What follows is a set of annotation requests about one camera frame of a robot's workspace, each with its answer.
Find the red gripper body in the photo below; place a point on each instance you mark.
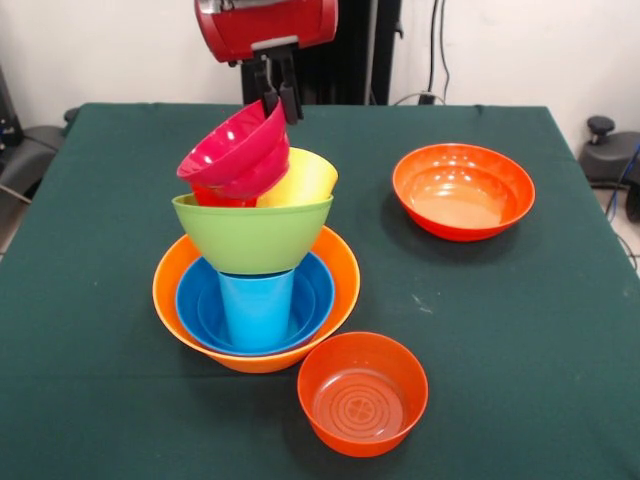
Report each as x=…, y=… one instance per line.
x=265, y=25

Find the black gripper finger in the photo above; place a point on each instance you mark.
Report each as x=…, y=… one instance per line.
x=267, y=92
x=290, y=95

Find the pink bowl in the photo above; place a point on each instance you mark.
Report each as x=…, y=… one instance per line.
x=235, y=150

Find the yellow cup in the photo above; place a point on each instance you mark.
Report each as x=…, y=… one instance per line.
x=305, y=180

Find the red cup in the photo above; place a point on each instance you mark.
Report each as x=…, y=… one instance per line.
x=215, y=199

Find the green bowl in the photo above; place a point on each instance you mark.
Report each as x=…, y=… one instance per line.
x=250, y=235

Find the wide red bowl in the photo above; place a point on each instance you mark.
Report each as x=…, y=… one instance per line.
x=462, y=200

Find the blue cup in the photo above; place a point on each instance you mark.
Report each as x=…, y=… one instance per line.
x=255, y=310

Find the large blue bowl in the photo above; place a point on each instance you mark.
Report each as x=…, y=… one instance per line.
x=190, y=300

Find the small blue bowl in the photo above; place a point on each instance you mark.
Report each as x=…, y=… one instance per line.
x=210, y=310

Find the large orange bowl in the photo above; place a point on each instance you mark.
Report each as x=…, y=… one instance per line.
x=260, y=362

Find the black caster base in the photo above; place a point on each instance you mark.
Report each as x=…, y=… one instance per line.
x=35, y=145
x=607, y=155

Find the small red bowl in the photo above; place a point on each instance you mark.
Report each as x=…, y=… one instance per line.
x=362, y=365

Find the dark green tablecloth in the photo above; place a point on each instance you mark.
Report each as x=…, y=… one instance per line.
x=450, y=425

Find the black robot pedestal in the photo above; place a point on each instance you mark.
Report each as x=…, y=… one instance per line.
x=340, y=75

